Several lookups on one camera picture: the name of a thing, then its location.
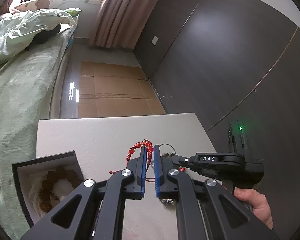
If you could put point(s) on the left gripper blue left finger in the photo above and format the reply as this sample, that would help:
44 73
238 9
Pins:
136 187

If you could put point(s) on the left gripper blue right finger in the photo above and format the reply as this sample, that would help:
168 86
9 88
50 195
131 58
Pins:
164 188

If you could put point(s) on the white cloth pouch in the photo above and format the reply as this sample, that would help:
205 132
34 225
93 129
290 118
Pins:
47 191

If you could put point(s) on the black jewelry box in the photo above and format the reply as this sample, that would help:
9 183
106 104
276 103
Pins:
24 173

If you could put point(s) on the person's right hand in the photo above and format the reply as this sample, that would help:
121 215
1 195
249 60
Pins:
259 203

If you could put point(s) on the thin silver bangle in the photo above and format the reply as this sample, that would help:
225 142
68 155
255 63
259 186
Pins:
167 150

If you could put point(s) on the flattened cardboard sheets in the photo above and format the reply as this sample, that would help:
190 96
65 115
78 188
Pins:
112 90

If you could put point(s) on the bed with green sheet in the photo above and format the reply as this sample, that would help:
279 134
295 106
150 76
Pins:
26 85

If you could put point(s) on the black garment on bed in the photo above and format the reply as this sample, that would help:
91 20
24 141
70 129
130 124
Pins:
44 35

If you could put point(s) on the right pink curtain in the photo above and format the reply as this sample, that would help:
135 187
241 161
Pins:
119 23

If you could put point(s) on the green tissue pack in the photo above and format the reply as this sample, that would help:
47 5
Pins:
74 12

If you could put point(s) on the light green duvet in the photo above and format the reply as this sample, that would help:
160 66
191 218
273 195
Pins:
18 30

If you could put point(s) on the patterned pillow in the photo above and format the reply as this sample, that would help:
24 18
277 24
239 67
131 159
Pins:
34 5

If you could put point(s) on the white wall switch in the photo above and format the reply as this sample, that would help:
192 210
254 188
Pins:
154 41

